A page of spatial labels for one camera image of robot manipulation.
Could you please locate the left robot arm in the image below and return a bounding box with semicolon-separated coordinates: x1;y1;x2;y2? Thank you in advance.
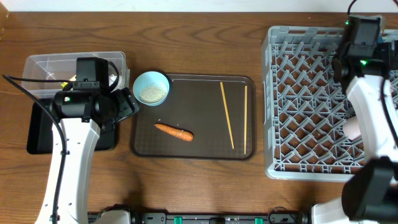
36;88;139;223

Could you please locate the white tissue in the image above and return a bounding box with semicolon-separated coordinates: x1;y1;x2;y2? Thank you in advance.
108;74;119;90

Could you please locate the yellow snack wrapper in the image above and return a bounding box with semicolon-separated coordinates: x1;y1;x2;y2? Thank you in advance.
61;75;76;88

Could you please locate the black rectangular bin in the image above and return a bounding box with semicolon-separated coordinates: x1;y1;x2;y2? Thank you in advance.
27;96;117;154

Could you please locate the dark brown serving tray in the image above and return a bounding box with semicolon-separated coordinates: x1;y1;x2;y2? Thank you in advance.
131;73;256;161

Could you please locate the pink cup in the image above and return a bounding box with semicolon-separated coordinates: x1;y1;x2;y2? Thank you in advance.
343;116;361;140

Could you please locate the orange carrot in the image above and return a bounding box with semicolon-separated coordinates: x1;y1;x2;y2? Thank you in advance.
154;123;194;142

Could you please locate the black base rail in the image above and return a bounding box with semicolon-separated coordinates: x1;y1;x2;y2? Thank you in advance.
88;204;312;224

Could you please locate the grey dishwasher rack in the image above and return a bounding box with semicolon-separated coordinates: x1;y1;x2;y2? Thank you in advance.
261;25;398;183

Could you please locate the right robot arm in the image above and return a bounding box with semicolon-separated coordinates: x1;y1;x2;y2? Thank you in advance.
310;60;397;223

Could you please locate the light blue small bowl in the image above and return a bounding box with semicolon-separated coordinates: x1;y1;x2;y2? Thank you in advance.
132;71;170;106

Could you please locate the clear plastic bin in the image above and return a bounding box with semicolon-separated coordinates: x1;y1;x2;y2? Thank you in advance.
21;51;130;98

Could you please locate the short wooden chopstick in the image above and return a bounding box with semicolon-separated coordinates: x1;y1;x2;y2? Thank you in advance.
220;82;234;149

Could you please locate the long wooden chopstick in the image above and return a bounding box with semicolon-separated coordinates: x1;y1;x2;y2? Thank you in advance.
244;86;248;155

